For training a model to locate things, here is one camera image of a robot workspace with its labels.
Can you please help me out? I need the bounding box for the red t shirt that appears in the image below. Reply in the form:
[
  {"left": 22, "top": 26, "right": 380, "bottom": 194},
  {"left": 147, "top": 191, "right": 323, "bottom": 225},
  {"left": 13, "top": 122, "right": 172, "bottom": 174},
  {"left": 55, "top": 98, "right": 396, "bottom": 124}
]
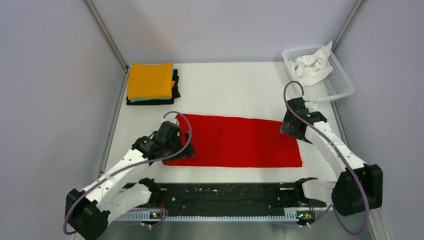
[{"left": 165, "top": 114, "right": 303, "bottom": 168}]

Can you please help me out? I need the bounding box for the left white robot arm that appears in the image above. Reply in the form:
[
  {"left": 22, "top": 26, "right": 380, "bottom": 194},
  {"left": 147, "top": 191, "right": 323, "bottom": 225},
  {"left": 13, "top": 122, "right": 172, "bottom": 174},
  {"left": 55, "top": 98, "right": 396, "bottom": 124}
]
[{"left": 62, "top": 118, "right": 194, "bottom": 240}]

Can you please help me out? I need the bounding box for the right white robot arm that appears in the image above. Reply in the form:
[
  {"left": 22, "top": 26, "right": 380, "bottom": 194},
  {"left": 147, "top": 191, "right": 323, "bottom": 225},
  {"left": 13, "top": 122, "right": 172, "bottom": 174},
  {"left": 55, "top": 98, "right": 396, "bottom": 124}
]
[{"left": 280, "top": 97, "right": 383, "bottom": 217}]

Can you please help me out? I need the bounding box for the white crumpled t shirt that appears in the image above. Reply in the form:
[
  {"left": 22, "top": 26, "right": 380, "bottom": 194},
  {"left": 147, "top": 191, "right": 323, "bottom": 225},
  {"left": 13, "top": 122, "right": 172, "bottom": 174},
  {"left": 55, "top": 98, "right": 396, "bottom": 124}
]
[{"left": 288, "top": 41, "right": 334, "bottom": 87}]

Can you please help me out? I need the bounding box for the white plastic basket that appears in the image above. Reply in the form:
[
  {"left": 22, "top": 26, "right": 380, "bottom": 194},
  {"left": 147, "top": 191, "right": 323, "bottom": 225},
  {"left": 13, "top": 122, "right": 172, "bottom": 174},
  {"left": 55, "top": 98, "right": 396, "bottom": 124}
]
[{"left": 281, "top": 45, "right": 355, "bottom": 102}]

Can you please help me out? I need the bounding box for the orange folded t shirt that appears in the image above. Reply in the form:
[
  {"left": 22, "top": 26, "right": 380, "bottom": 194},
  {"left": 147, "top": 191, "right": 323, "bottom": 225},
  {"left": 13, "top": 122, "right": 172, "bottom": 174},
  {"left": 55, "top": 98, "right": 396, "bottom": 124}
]
[{"left": 127, "top": 63, "right": 173, "bottom": 100}]

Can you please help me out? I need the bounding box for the black folded t shirt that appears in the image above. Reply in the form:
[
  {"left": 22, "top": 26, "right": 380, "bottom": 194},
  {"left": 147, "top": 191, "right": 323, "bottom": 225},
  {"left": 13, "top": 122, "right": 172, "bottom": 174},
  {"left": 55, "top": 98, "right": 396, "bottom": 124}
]
[{"left": 126, "top": 69, "right": 181, "bottom": 106}]

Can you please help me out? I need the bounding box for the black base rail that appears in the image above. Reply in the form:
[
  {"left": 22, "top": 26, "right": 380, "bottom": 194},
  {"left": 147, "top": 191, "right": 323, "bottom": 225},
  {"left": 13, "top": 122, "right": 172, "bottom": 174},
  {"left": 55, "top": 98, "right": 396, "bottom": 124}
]
[{"left": 137, "top": 182, "right": 326, "bottom": 217}]

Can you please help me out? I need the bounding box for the white cable duct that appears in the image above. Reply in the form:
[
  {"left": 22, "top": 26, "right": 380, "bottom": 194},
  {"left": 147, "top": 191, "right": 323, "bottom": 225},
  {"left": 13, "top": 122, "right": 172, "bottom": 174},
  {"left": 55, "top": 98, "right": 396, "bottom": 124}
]
[{"left": 115, "top": 210, "right": 299, "bottom": 222}]

